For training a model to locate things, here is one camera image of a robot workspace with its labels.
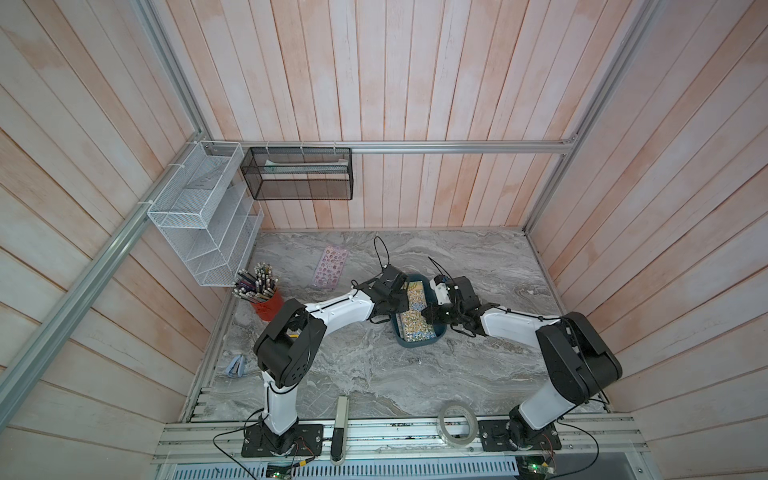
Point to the teal storage box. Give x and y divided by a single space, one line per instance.
440 329

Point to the colourful small sticker sheet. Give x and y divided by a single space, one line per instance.
412 325

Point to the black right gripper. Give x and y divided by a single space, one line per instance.
432 317

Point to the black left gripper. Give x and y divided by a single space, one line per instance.
403 295

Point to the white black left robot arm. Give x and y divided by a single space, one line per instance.
286 349

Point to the white mesh wall shelf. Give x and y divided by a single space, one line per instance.
207 213

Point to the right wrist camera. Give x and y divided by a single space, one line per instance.
441 290

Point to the blue binder clip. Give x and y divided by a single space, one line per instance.
237 367

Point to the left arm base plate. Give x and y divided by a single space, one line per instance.
301 440

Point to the clear tape roll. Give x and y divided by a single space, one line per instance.
457 425

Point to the black mesh wall basket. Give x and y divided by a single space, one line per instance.
299 173

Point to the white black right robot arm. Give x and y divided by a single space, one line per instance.
578 361

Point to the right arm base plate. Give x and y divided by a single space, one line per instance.
515 435

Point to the red pencil cup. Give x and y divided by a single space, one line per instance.
259 288

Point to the pink sticker sheet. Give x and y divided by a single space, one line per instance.
330 267

